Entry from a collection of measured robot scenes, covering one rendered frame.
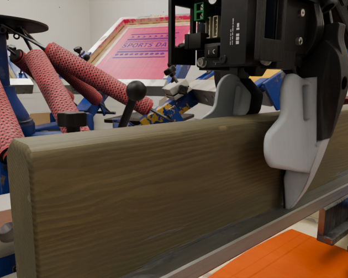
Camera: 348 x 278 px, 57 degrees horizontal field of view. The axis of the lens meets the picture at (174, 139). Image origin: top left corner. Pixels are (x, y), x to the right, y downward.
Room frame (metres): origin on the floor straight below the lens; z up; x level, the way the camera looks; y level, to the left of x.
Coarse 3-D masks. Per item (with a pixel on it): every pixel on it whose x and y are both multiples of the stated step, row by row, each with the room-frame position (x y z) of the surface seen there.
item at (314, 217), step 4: (316, 212) 0.46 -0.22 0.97; (308, 216) 0.47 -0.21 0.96; (312, 216) 0.47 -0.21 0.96; (316, 216) 0.46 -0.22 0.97; (308, 220) 0.47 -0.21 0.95; (312, 220) 0.47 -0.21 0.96; (316, 220) 0.46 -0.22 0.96; (16, 272) 0.27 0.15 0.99; (4, 276) 0.27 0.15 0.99; (8, 276) 0.27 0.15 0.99; (12, 276) 0.27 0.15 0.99; (16, 276) 0.27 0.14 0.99
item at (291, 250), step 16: (272, 240) 0.41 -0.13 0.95; (288, 240) 0.41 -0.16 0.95; (304, 240) 0.41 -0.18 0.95; (240, 256) 0.36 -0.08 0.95; (256, 256) 0.36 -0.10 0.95; (272, 256) 0.36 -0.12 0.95; (288, 256) 0.36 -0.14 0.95; (304, 256) 0.37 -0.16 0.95; (320, 256) 0.37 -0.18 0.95; (336, 256) 0.37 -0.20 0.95; (224, 272) 0.33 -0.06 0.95; (240, 272) 0.33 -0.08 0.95; (256, 272) 0.33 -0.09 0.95; (272, 272) 0.33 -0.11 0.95; (288, 272) 0.33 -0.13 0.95; (304, 272) 0.33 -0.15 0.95; (320, 272) 0.33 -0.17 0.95; (336, 272) 0.33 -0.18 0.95
